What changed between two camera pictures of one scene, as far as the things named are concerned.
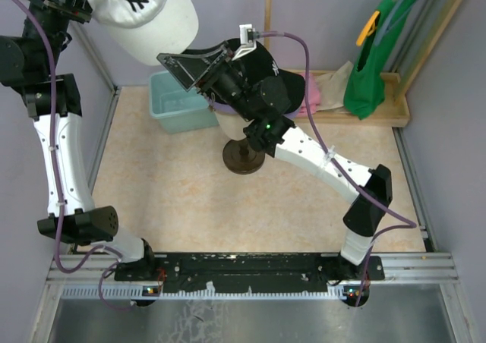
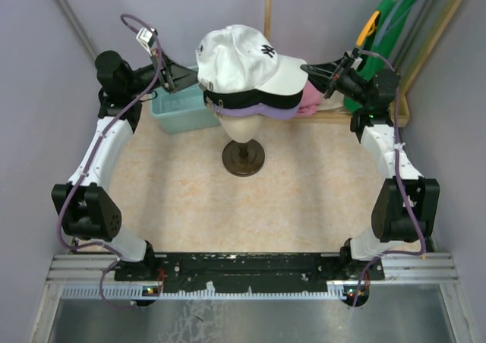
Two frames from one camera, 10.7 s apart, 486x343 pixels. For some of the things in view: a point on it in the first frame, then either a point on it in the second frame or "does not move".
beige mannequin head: (233, 124) does not move
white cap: (150, 20) → (237, 58)
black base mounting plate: (247, 272) does not move
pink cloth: (314, 95) does not move
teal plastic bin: (175, 109) does not move
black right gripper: (203, 70) → (332, 74)
